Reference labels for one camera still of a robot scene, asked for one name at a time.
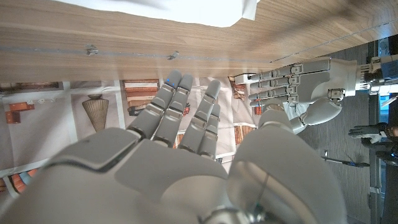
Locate printed bookshelf backdrop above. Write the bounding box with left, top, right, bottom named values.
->
left=0, top=76, right=299, bottom=200

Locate black motion capture glove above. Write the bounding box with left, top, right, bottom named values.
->
left=348, top=122, right=398, bottom=162

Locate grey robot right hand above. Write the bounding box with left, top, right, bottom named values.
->
left=0, top=70, right=348, bottom=224

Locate white sticker backing sheet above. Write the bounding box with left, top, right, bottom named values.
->
left=52, top=0, right=259, bottom=28

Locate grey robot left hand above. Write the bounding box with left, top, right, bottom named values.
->
left=248, top=57, right=358, bottom=135

